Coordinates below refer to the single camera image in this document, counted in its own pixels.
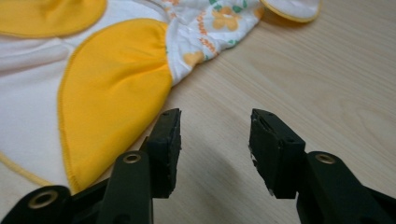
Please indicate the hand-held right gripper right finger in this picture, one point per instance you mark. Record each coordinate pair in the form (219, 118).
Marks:
(277, 155)

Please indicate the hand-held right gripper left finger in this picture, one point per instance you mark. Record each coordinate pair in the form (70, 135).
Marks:
(163, 149)

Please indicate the white and yellow baby garment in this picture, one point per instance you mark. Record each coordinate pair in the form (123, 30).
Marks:
(93, 77)

